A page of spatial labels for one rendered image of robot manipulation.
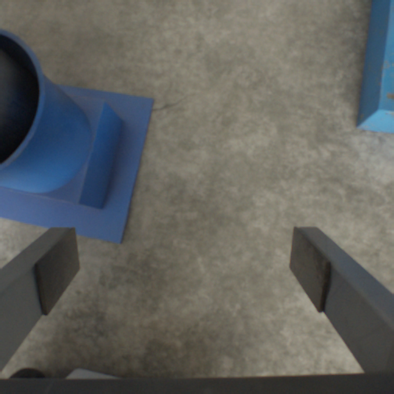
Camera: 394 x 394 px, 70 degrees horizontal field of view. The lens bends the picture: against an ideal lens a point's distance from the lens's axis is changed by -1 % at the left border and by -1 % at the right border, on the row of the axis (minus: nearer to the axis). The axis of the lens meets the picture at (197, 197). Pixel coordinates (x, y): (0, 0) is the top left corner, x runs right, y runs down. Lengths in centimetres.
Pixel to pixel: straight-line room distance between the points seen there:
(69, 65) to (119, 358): 90
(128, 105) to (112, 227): 37
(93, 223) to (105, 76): 46
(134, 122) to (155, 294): 50
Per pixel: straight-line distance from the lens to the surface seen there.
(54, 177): 70
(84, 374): 87
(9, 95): 56
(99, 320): 90
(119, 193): 85
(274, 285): 82
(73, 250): 17
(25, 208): 98
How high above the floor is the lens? 80
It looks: 81 degrees down
